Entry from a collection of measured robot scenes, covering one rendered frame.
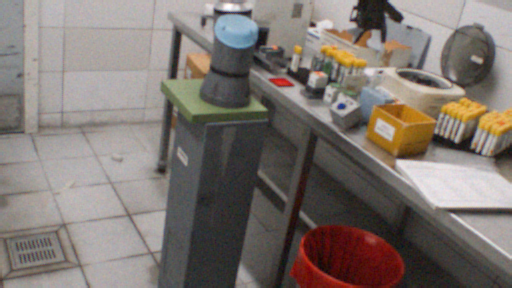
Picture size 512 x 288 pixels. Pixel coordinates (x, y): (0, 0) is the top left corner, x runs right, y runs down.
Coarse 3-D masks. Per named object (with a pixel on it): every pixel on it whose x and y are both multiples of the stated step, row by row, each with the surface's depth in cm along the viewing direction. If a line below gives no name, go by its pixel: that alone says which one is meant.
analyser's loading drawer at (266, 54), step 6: (258, 48) 208; (264, 48) 200; (270, 48) 201; (258, 54) 200; (264, 54) 199; (270, 54) 197; (276, 54) 198; (264, 60) 196; (270, 60) 196; (276, 60) 192; (282, 60) 194; (270, 66) 193; (276, 66) 194; (282, 66) 195
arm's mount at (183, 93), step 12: (168, 84) 157; (180, 84) 159; (192, 84) 160; (168, 96) 155; (180, 96) 151; (192, 96) 152; (180, 108) 148; (192, 108) 145; (204, 108) 147; (216, 108) 148; (252, 108) 153; (264, 108) 155; (192, 120) 143; (204, 120) 145; (216, 120) 147; (228, 120) 149; (240, 120) 151
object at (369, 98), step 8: (368, 88) 165; (368, 96) 164; (376, 96) 161; (384, 96) 161; (360, 104) 167; (368, 104) 164; (376, 104) 161; (384, 104) 159; (368, 112) 164; (368, 120) 165
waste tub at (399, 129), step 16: (384, 112) 148; (400, 112) 159; (416, 112) 154; (368, 128) 154; (384, 128) 148; (400, 128) 143; (416, 128) 145; (432, 128) 149; (384, 144) 149; (400, 144) 144; (416, 144) 148
